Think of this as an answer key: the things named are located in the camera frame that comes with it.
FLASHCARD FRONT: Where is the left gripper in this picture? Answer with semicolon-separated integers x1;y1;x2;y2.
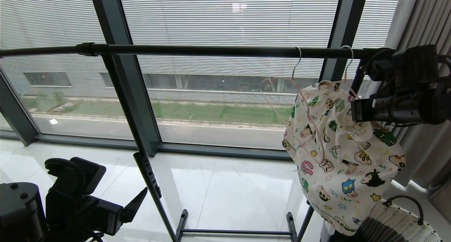
45;187;148;242

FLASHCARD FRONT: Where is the beige curtain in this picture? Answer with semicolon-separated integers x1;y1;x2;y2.
358;0;451;190

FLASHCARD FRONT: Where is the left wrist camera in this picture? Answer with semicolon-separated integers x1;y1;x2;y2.
45;157;107;200

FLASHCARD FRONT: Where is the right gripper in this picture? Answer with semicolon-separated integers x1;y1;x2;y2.
351;93;425;125

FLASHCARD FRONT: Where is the cream printed garment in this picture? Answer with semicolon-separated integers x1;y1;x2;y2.
282;81;406;236

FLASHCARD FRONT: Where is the window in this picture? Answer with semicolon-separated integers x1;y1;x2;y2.
0;0;403;161

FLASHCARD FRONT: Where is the black clothes rack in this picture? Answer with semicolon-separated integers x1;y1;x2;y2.
0;42;397;242

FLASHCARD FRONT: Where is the pink clothes hanger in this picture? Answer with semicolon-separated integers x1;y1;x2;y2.
260;46;326;165
319;45;360;100

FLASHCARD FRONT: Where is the white laundry basket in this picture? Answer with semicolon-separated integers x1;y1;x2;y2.
356;194;443;242

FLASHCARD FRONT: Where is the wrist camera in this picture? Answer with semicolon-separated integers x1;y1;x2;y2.
45;157;107;200
361;45;441;93

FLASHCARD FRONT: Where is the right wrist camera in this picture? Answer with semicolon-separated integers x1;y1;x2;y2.
361;45;441;93

